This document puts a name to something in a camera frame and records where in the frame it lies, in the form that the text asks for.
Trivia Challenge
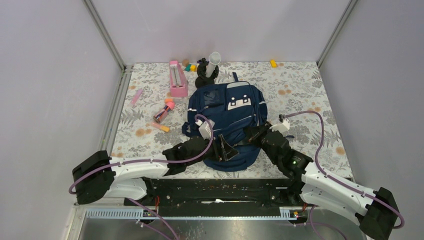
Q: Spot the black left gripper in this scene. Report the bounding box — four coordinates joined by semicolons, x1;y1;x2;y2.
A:
186;134;239;167

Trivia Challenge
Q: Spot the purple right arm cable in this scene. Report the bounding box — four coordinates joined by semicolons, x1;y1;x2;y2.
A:
278;110;406;240

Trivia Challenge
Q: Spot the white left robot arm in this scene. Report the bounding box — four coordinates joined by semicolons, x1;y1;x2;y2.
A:
68;135;239;206

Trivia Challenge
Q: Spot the white cylinder on stand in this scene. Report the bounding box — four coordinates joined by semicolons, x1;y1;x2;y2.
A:
205;51;221;78

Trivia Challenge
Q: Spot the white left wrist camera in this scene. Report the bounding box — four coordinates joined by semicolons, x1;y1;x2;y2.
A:
195;119;215;139

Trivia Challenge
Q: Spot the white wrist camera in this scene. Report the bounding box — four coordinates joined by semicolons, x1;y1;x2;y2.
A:
195;119;215;139
270;118;290;134

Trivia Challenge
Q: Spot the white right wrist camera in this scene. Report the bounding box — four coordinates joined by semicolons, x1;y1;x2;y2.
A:
270;118;290;134

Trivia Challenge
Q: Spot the navy blue backpack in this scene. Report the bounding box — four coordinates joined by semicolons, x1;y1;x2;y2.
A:
181;80;268;172

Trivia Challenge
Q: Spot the pink highlighter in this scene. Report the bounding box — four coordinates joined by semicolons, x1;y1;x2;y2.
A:
130;88;144;107

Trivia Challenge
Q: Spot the black round stand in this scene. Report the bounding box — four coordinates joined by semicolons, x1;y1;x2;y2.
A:
195;61;219;89

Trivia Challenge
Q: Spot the orange yellow highlighter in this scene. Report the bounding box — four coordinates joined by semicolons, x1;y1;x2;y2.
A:
149;122;170;133

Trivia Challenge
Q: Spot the pink rack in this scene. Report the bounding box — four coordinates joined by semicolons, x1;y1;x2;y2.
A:
169;60;189;98

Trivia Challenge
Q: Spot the brown round block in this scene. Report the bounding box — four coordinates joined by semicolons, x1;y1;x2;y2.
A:
182;59;190;66

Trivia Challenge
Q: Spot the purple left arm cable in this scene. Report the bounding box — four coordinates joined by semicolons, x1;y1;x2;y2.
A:
68;114;216;240

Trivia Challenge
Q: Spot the pink-capped marker tube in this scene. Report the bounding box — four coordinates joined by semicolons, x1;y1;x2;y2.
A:
153;101;176;124

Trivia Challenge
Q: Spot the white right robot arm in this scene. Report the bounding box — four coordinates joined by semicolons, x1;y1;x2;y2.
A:
243;123;400;240

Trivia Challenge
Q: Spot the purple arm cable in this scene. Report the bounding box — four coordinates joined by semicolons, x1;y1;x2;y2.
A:
68;114;216;240
278;110;406;240

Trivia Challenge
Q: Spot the yellow block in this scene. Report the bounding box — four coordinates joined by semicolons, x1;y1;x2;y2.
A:
269;59;278;68

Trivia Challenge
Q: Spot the green block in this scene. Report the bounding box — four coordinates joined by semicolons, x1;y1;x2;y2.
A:
184;64;192;72

